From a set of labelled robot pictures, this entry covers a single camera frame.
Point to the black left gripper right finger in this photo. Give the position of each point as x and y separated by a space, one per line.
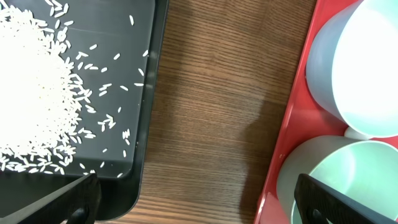
318 203

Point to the green bowl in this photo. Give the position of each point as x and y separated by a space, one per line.
365 171

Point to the white rice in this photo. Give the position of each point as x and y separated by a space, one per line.
42 96

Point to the black plastic tray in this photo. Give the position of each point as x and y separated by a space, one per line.
116 48

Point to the red serving tray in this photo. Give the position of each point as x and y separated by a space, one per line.
304 119

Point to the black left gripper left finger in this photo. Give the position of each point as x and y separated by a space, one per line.
77 202

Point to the white plastic spoon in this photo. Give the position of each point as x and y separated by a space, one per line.
353 134

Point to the light blue bowl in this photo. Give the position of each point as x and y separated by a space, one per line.
351 70

